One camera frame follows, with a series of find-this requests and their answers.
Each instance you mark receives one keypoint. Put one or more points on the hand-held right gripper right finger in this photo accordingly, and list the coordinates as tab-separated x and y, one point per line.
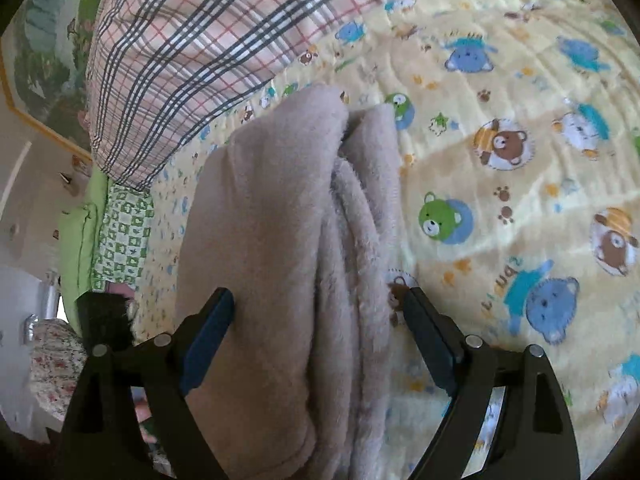
430	340

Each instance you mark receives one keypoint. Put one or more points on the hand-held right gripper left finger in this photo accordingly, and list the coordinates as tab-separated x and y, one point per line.
210	340

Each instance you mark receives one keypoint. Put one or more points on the beige knit sweater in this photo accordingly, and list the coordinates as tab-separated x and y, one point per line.
270	220

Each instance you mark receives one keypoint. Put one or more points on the pink cloth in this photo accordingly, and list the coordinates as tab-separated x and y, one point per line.
120	290

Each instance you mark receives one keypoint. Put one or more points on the black object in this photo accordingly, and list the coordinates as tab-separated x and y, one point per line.
102	320

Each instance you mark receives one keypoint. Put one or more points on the floral cloth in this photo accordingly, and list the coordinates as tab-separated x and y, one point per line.
55	365

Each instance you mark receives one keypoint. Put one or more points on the yellow bear print blanket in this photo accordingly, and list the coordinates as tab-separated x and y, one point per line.
500	85

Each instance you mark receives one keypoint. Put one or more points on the pink plaid quilt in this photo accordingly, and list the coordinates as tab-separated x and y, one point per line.
200	35

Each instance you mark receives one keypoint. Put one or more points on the framed wall picture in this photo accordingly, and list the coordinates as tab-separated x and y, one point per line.
45	60

